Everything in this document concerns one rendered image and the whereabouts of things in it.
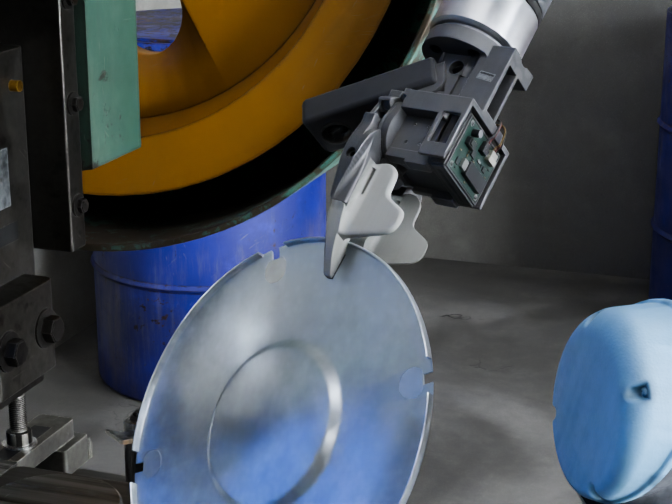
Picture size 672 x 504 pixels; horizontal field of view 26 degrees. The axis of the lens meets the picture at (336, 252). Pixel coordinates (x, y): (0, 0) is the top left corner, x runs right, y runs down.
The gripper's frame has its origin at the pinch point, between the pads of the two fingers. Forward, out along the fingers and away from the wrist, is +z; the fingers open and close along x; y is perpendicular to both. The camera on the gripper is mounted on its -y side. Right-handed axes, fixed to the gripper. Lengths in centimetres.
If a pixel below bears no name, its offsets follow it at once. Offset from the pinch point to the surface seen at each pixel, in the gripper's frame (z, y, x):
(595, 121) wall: -172, -148, 253
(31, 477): 20.8, -32.1, 15.2
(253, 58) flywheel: -26.5, -35.1, 15.4
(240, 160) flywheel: -17.2, -34.0, 19.9
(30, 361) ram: 13.4, -28.0, 4.3
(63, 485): 20.2, -28.6, 15.7
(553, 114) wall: -170, -160, 249
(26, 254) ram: 5.2, -32.6, 1.7
